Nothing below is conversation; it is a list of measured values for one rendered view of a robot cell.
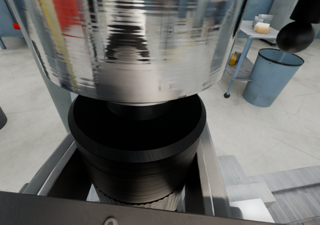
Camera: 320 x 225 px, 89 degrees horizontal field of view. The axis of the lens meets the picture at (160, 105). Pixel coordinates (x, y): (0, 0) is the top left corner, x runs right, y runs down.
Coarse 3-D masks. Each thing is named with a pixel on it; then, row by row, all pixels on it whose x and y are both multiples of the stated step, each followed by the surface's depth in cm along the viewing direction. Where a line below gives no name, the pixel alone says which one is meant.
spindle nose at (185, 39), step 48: (48, 0) 2; (96, 0) 2; (144, 0) 2; (192, 0) 2; (240, 0) 2; (48, 48) 3; (96, 48) 2; (144, 48) 2; (192, 48) 2; (96, 96) 3; (144, 96) 3
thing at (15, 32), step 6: (6, 6) 314; (12, 18) 328; (12, 24) 334; (18, 24) 317; (12, 30) 316; (18, 30) 318; (0, 36) 291; (6, 36) 292; (12, 36) 294; (18, 36) 295; (0, 42) 294; (6, 48) 306
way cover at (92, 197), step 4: (72, 92) 44; (72, 96) 44; (76, 96) 44; (72, 100) 44; (92, 184) 44; (92, 188) 43; (92, 192) 43; (88, 196) 42; (92, 196) 42; (96, 196) 42; (88, 200) 42; (92, 200) 42; (96, 200) 42
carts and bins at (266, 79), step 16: (256, 16) 216; (272, 16) 203; (256, 32) 186; (272, 32) 191; (240, 64) 194; (256, 64) 199; (272, 64) 180; (288, 64) 172; (240, 80) 207; (256, 80) 202; (272, 80) 189; (288, 80) 189; (224, 96) 224; (256, 96) 209; (272, 96) 202; (0, 112) 160; (0, 128) 160
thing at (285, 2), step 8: (280, 0) 381; (288, 0) 363; (296, 0) 353; (272, 8) 403; (280, 8) 382; (288, 8) 364; (280, 16) 384; (288, 16) 372; (272, 24) 406; (280, 24) 385; (312, 24) 396; (272, 40) 409
